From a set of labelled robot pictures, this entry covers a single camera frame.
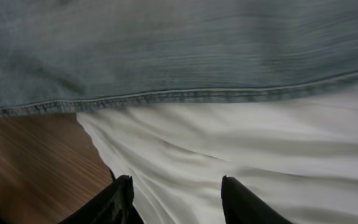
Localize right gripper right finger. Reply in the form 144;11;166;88
221;175;292;224

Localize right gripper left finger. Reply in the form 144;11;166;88
59;175;144;224

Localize light blue denim shorts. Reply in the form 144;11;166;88
0;0;358;116

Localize white t-shirt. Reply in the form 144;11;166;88
76;85;358;223

